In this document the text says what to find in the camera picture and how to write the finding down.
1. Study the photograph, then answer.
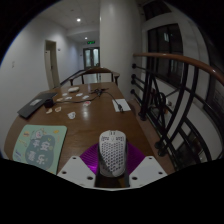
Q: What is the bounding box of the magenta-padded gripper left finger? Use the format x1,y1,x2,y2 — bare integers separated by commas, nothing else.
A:
57,143,101,189

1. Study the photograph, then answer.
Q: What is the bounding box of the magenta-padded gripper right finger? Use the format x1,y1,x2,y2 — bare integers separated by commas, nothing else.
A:
124,143,168,189

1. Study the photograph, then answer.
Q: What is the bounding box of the white perforated computer mouse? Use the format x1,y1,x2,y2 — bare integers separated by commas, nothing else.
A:
97,129,128,178

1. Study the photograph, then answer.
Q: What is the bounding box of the green printed mouse pad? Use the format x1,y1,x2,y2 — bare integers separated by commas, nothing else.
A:
12,124,68,175

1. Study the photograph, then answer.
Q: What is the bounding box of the white notepad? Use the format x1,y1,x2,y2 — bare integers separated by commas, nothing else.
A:
111,98,132,113

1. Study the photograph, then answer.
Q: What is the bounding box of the black pen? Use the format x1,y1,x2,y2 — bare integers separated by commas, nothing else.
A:
114,99,124,112

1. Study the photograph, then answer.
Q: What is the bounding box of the small black round object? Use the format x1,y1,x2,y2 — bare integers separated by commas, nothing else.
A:
43,98,55,109

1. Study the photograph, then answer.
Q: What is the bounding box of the closed dark laptop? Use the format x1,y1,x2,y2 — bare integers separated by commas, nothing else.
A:
17,92,58,119

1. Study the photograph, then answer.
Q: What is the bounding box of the black railing with wooden handrail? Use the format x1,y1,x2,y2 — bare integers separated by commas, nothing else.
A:
130,52,224,174

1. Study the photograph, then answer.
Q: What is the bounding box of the wooden chair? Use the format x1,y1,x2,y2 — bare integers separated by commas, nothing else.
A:
68,67,120,87

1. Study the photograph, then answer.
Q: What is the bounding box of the open side door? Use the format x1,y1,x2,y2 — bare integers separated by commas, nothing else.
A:
44,39,61,89

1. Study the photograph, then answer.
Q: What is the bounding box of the glass double door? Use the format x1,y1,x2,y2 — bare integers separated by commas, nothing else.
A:
83,47,100,69

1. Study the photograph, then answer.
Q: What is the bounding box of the dark framed window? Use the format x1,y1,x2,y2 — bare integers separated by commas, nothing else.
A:
147,23,184,84

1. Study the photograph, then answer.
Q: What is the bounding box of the black cable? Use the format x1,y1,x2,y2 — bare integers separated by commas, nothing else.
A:
59,87,118,104

